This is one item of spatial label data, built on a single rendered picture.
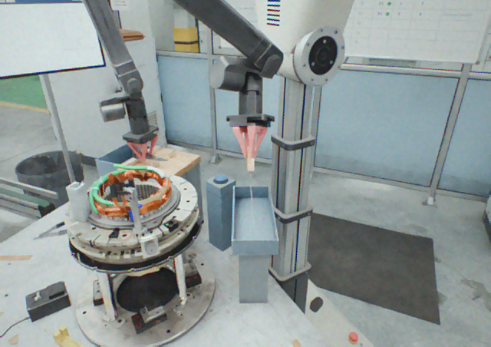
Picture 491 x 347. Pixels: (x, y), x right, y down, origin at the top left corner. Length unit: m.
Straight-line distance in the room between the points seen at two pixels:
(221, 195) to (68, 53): 1.11
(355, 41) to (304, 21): 1.94
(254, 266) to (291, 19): 0.64
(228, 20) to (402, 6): 2.17
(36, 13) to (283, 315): 1.57
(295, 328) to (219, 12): 0.79
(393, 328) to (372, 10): 2.03
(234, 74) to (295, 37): 0.21
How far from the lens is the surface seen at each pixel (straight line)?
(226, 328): 1.01
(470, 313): 2.39
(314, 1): 0.87
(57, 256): 1.36
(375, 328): 2.11
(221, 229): 1.16
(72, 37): 1.90
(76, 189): 0.86
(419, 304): 2.29
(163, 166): 1.16
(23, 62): 1.86
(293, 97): 0.99
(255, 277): 0.99
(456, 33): 2.81
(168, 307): 1.05
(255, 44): 0.74
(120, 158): 1.36
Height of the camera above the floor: 1.58
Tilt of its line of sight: 26 degrees down
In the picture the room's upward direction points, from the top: straight up
